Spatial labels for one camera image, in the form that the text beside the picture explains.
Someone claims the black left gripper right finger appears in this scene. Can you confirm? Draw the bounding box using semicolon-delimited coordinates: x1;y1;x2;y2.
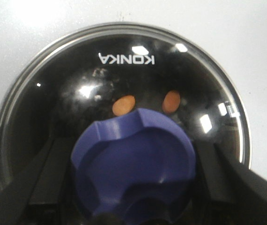
195;141;267;225

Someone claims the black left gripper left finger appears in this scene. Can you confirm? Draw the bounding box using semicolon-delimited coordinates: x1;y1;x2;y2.
0;138;75;225

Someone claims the glass lid with blue knob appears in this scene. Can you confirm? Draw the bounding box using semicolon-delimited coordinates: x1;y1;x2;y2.
0;23;251;225

